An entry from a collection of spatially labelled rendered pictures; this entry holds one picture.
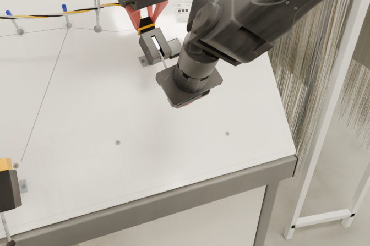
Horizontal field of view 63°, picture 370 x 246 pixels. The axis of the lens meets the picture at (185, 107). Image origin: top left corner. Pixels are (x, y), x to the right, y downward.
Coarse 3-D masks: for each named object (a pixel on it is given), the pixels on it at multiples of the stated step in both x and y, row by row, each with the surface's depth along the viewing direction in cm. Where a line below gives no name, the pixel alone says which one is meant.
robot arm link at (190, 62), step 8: (184, 40) 42; (184, 48) 42; (192, 48) 41; (200, 48) 41; (184, 56) 42; (192, 56) 41; (200, 56) 42; (208, 56) 41; (184, 64) 44; (192, 64) 42; (200, 64) 42; (208, 64) 42; (184, 72) 45; (192, 72) 44; (200, 72) 44; (208, 72) 45
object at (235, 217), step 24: (264, 192) 82; (168, 216) 73; (192, 216) 76; (216, 216) 80; (240, 216) 84; (96, 240) 68; (120, 240) 71; (144, 240) 74; (168, 240) 78; (192, 240) 82; (216, 240) 86; (240, 240) 91
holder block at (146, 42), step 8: (144, 32) 59; (152, 32) 59; (160, 32) 60; (144, 40) 58; (152, 40) 59; (160, 40) 59; (144, 48) 60; (152, 48) 58; (160, 48) 60; (168, 48) 59; (152, 56) 58; (160, 56) 59; (168, 56) 62; (152, 64) 62
